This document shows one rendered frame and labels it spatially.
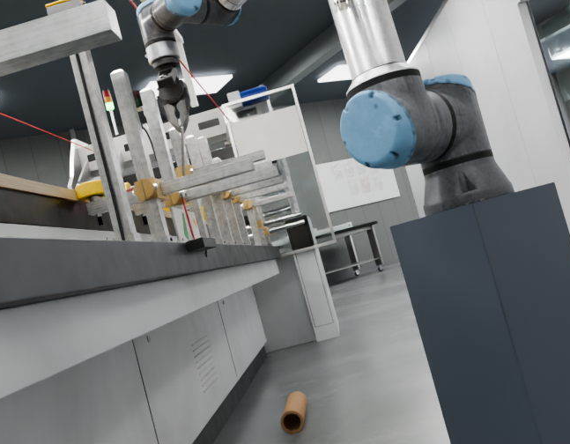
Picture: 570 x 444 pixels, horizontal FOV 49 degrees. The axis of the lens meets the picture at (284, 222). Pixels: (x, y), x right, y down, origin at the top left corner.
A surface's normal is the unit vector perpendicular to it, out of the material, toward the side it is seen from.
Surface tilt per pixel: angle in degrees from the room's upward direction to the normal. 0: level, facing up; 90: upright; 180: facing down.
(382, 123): 95
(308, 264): 90
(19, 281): 90
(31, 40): 90
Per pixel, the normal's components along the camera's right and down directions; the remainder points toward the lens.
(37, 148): 0.48, -0.18
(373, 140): -0.70, 0.24
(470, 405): -0.84, 0.19
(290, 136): -0.08, -0.04
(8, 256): 0.96, -0.26
